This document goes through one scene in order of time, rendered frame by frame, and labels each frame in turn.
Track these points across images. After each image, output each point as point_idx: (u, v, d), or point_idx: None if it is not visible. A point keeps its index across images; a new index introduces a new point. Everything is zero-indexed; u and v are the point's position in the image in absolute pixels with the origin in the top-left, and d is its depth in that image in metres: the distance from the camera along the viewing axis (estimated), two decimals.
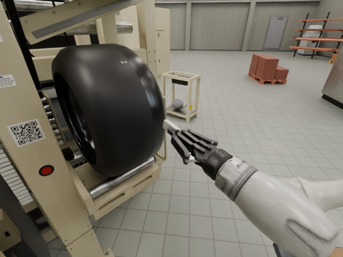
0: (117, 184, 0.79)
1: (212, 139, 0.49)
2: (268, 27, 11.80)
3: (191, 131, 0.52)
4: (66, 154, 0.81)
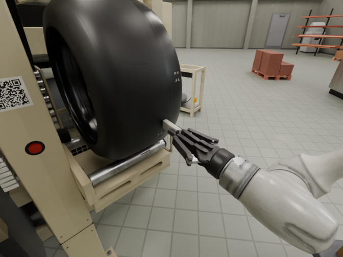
0: None
1: (212, 137, 0.50)
2: (270, 25, 11.67)
3: (192, 130, 0.52)
4: (61, 135, 0.69)
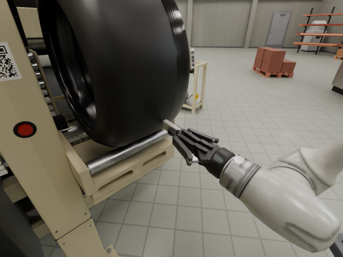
0: (122, 152, 0.59)
1: (213, 137, 0.50)
2: (270, 24, 11.62)
3: (192, 129, 0.52)
4: (56, 121, 0.63)
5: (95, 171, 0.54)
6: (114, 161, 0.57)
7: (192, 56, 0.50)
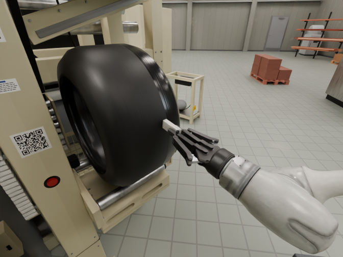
0: (126, 191, 0.72)
1: (212, 137, 0.50)
2: (269, 27, 11.75)
3: (192, 130, 0.52)
4: (71, 161, 0.76)
5: (104, 208, 0.67)
6: (119, 198, 0.71)
7: None
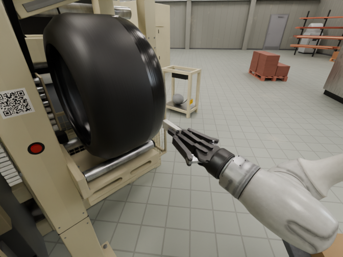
0: (112, 161, 0.72)
1: (212, 137, 0.50)
2: (268, 26, 11.75)
3: (191, 130, 0.52)
4: (59, 136, 0.76)
5: (90, 177, 0.67)
6: (105, 169, 0.70)
7: None
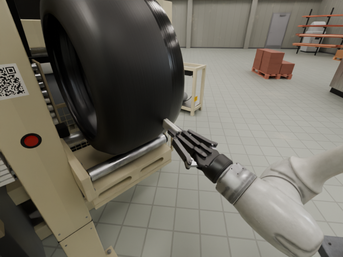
0: (122, 163, 0.63)
1: (212, 141, 0.50)
2: (270, 24, 11.65)
3: (191, 131, 0.52)
4: (59, 129, 0.67)
5: (96, 179, 0.58)
6: (114, 170, 0.62)
7: None
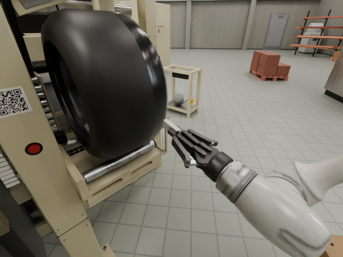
0: (110, 159, 0.72)
1: (212, 139, 0.50)
2: (268, 26, 11.73)
3: (191, 131, 0.52)
4: (58, 136, 0.75)
5: (88, 173, 0.65)
6: (103, 165, 0.69)
7: None
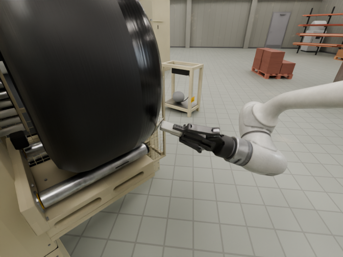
0: None
1: (213, 133, 0.51)
2: (270, 24, 11.53)
3: (191, 131, 0.51)
4: (13, 139, 0.54)
5: (46, 190, 0.47)
6: None
7: (157, 126, 0.53)
